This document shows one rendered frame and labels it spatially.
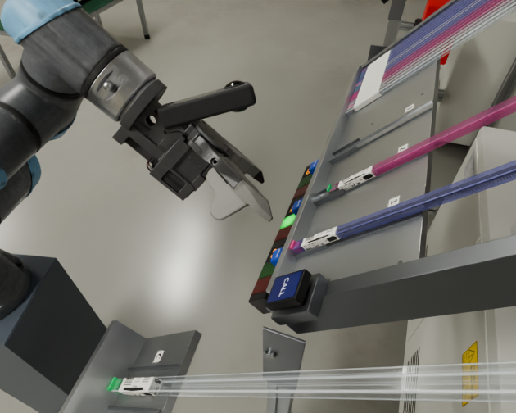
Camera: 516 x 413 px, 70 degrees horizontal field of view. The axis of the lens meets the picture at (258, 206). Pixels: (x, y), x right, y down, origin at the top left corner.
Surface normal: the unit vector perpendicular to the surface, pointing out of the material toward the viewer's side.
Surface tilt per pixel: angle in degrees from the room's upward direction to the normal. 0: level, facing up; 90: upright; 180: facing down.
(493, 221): 0
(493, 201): 0
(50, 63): 90
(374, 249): 48
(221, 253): 0
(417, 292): 90
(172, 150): 64
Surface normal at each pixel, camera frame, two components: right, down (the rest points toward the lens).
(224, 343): -0.01, -0.68
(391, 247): -0.70, -0.64
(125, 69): 0.49, -0.20
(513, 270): -0.35, 0.69
